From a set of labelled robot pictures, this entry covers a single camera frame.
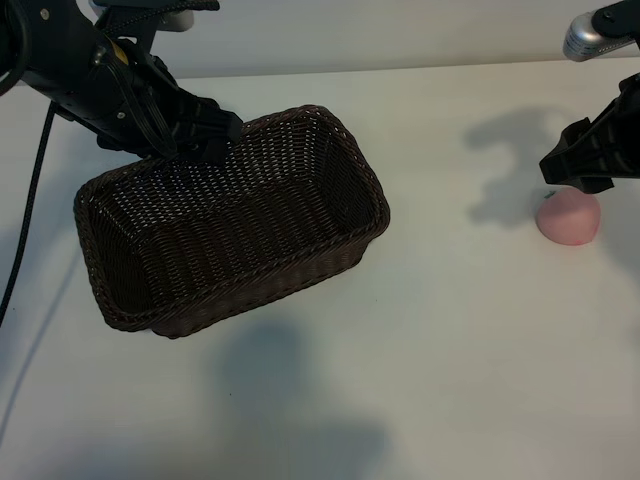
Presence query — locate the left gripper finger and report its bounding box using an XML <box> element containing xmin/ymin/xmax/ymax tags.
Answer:
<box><xmin>187</xmin><ymin>95</ymin><xmax>242</xmax><ymax>147</ymax></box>
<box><xmin>198</xmin><ymin>138</ymin><xmax>232</xmax><ymax>165</ymax></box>

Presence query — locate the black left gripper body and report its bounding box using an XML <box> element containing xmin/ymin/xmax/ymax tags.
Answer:
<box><xmin>29</xmin><ymin>29</ymin><xmax>201</xmax><ymax>161</ymax></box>

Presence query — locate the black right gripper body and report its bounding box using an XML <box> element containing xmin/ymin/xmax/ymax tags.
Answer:
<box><xmin>597</xmin><ymin>72</ymin><xmax>640</xmax><ymax>180</ymax></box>

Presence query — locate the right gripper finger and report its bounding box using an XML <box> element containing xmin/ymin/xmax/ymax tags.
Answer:
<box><xmin>563</xmin><ymin>175</ymin><xmax>615</xmax><ymax>197</ymax></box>
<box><xmin>538</xmin><ymin>117</ymin><xmax>622</xmax><ymax>184</ymax></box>

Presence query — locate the pink peach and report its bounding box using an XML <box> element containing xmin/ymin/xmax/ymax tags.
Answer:
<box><xmin>535</xmin><ymin>186</ymin><xmax>601</xmax><ymax>247</ymax></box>

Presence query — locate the dark brown wicker basket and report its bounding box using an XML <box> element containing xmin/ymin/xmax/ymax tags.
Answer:
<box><xmin>73</xmin><ymin>104</ymin><xmax>391</xmax><ymax>340</ymax></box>

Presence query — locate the black gripper wire bundle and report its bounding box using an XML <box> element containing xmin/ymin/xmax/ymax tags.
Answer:
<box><xmin>102</xmin><ymin>39</ymin><xmax>179</xmax><ymax>157</ymax></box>

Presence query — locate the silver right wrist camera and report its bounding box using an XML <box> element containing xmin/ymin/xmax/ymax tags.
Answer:
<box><xmin>562</xmin><ymin>0</ymin><xmax>640</xmax><ymax>63</ymax></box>

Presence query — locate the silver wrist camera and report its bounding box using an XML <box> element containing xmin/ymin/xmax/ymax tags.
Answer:
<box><xmin>562</xmin><ymin>0</ymin><xmax>640</xmax><ymax>63</ymax></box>
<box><xmin>92</xmin><ymin>0</ymin><xmax>221</xmax><ymax>34</ymax></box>

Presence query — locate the black braided cable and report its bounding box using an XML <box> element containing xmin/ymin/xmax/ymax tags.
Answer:
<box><xmin>0</xmin><ymin>103</ymin><xmax>57</xmax><ymax>327</ymax></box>

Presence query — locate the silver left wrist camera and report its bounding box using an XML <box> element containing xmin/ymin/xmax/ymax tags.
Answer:
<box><xmin>92</xmin><ymin>0</ymin><xmax>221</xmax><ymax>34</ymax></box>

